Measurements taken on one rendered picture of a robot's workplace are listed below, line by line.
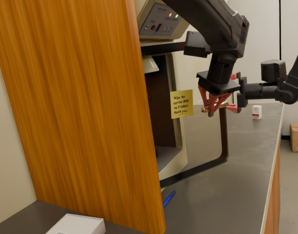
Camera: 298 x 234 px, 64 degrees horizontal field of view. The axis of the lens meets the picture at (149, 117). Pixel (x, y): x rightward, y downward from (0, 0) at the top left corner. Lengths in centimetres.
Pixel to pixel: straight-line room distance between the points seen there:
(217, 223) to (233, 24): 46
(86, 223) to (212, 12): 55
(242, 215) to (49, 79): 61
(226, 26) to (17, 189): 80
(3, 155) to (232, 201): 72
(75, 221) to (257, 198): 49
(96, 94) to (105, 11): 18
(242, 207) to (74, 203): 48
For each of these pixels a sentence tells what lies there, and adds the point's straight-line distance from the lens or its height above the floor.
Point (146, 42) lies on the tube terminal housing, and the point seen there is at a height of 140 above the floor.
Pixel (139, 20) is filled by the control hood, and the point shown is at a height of 144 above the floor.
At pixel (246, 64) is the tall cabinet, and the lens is 365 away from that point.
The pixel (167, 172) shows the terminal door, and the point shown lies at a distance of 71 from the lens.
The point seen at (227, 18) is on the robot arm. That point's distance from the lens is 45.
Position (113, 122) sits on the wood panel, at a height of 123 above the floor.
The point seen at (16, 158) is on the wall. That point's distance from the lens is 92.
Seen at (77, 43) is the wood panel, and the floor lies 141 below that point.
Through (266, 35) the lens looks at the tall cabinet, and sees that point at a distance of 361.
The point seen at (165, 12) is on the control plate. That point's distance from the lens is 66.
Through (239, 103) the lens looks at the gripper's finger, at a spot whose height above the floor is 116.
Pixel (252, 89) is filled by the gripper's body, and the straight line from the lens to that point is 89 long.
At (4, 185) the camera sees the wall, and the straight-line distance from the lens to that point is 92.
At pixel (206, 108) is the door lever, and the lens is 68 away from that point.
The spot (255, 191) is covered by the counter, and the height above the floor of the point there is 94.
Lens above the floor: 136
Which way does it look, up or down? 13 degrees down
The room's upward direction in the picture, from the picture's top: 8 degrees counter-clockwise
